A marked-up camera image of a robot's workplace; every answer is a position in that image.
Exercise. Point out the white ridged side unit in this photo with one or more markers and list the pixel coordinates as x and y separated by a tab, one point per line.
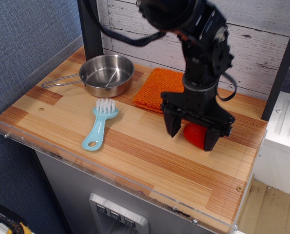
272	165

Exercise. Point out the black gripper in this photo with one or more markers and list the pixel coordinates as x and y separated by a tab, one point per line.
197	105

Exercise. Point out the orange folded cloth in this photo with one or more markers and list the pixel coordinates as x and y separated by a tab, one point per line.
160	80

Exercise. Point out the clear acrylic guard rail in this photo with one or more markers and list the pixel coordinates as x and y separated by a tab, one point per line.
137	153

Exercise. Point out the red toy strawberry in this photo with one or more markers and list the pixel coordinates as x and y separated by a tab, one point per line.
195	134

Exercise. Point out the black frame post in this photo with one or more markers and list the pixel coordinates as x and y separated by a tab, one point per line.
277	85
91	34

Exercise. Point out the grey toy fridge cabinet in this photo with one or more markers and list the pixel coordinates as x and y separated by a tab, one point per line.
72	188

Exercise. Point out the stainless steel pot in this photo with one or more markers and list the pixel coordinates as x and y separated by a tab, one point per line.
104	76

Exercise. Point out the black left frame post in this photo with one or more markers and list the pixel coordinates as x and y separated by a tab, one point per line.
91	34

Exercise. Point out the black right frame post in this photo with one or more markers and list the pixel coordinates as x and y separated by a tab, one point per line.
277	85

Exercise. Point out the silver dispenser button panel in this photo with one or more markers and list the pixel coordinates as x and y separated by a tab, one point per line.
112	218

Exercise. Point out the yellow black object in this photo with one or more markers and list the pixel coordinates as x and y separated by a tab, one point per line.
12	223

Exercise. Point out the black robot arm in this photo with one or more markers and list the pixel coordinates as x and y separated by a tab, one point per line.
203	33

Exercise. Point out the light blue scrub brush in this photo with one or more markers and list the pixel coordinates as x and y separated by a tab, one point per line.
104	110

